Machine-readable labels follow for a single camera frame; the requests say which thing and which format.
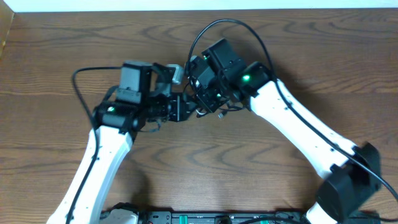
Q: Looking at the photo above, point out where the black usb cable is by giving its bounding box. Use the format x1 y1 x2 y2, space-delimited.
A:
183 82 249 119

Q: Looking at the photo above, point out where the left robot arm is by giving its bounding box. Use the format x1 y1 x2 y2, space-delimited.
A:
48 61 196 224

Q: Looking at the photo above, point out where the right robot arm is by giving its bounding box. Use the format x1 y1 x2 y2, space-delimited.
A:
186 39 381 223

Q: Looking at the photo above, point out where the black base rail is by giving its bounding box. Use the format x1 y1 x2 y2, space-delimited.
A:
102 202 383 224

